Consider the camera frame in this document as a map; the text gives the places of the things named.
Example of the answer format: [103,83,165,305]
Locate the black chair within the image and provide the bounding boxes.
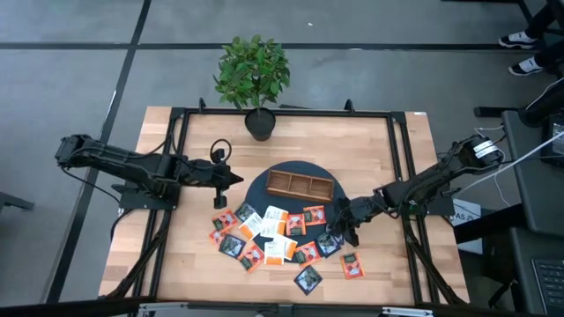
[473,77,564,129]

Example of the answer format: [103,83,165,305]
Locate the white and orange tea packet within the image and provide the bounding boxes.
[263,240,286,267]
[272,233,299,262]
[260,218,287,240]
[238,212,265,241]
[263,205,290,224]

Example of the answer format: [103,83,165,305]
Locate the silver metal bracket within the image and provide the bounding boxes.
[381,306,436,317]
[136,301,191,317]

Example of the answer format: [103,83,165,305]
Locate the black tea packet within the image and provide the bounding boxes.
[315,232,343,259]
[218,233,248,259]
[293,264,324,296]
[325,224,345,246]
[234,202,257,223]

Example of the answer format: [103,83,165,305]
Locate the black keyboard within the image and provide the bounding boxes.
[531,257,564,316]

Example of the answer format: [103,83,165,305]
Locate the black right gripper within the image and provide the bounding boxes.
[329,193,384,247]

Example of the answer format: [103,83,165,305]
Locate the black device with label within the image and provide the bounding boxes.
[540,113,564,167]

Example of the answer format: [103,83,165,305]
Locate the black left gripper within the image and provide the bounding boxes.
[178,148,245,210]

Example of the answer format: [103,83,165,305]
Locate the round dark woven placemat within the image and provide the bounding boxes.
[243,159,347,264]

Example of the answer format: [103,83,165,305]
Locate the black looped gripper cable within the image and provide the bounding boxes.
[208,137,234,165]

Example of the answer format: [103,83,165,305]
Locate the black desk beam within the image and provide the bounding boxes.
[452,203,530,245]

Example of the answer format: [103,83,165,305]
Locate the person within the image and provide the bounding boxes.
[498,0,564,77]

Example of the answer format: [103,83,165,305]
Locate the black furniture leg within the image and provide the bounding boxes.
[0,190,36,213]

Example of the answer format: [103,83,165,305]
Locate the white hanging cable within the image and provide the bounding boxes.
[453,130,564,195]

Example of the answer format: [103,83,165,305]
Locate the wooden three-compartment tray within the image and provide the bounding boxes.
[264,168,336,204]

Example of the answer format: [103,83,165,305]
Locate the black aluminium rig frame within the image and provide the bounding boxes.
[0,97,564,317]

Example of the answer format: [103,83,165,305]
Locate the green potted plant black pot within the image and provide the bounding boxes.
[212,33,292,143]

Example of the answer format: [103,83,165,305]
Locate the white paper sheet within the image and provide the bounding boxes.
[449,197,485,255]

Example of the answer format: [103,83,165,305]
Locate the dark grey desk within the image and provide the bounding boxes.
[501,109,564,237]
[509,226,564,317]

